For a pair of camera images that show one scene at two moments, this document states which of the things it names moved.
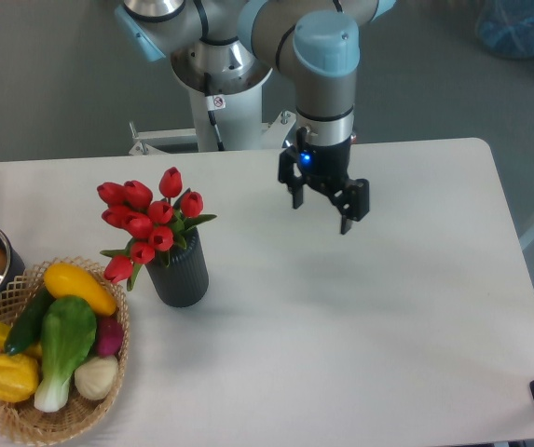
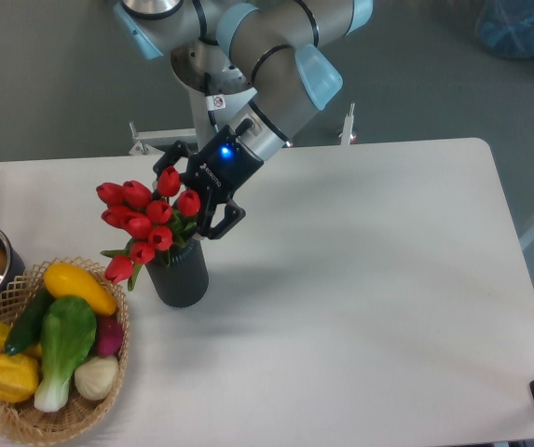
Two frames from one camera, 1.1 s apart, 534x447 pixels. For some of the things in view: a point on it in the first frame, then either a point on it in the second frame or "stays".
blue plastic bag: [525, 29] stays
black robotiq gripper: [327, 167] → [217, 170]
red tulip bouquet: [152, 228] stays
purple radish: [109, 335] stays
